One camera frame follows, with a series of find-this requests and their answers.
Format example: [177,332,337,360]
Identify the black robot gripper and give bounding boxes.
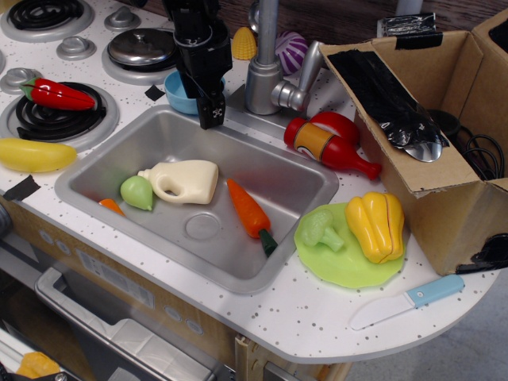
[163,1,233,129]

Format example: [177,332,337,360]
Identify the stainless steel sink basin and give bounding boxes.
[55,106,339,294]

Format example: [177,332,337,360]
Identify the black tape piece counter edge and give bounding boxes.
[3,175,40,201]

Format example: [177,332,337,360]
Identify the light green plastic plate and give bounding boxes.
[294,203,404,289]

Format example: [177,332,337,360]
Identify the grey stove knob left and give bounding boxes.
[1,67,41,94]

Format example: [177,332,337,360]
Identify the orange toy carrot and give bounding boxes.
[226,179,278,257]

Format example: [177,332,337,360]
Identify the grey stove knob top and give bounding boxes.
[104,6,141,32]

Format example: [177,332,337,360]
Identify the back left stove burner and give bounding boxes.
[1,0,94,43]

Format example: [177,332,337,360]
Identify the cardboard box with black tape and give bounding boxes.
[318,30,508,277]

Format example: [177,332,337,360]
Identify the red toy ketchup bottle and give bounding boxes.
[283,117,382,180]

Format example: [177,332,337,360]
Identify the grey stove knob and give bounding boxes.
[1,67,41,94]
[104,6,141,32]
[56,36,96,61]

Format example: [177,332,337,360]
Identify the black cables in box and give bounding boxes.
[428,109,506,180]

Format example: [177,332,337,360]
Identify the green toy broccoli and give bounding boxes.
[300,209,344,252]

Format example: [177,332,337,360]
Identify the yellow toy bell pepper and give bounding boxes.
[344,192,405,264]

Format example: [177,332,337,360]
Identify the light green toy pear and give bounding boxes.
[120,175,153,211]

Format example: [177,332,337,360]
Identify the grey stove knob middle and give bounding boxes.
[56,36,96,61]

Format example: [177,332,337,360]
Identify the cream toy detergent jug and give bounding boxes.
[137,160,219,205]

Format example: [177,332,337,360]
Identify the metal spoon in box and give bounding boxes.
[404,142,443,163]

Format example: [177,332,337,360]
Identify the yellow object bottom left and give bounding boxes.
[16,352,60,379]

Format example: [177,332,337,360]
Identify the silver toy faucet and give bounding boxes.
[226,1,324,138]

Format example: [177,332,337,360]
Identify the purple white striped ball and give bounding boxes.
[275,31,308,76]

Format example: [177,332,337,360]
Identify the toy knife blue handle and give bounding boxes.
[349,275,465,330]

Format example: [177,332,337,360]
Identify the red toy chili pepper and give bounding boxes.
[19,77,96,111]

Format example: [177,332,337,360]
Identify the small orange toy piece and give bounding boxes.
[98,198,125,217]

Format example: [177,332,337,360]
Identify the yellow toy corn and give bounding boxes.
[231,27,257,60]

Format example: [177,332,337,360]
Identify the black tape piece by sink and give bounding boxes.
[144,85,165,102]

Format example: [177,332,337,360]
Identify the light blue plastic bowl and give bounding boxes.
[164,70,226,116]

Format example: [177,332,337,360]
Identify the yellow toy banana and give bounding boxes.
[1,138,78,173]

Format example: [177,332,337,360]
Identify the front left stove burner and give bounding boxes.
[1,83,119,152]

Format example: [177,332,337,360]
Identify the stove burner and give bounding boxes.
[1,0,94,43]
[1,83,119,152]

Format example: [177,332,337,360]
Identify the silver pot lid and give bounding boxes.
[107,28,176,67]

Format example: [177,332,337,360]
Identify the grey oven door handle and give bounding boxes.
[35,267,235,380]

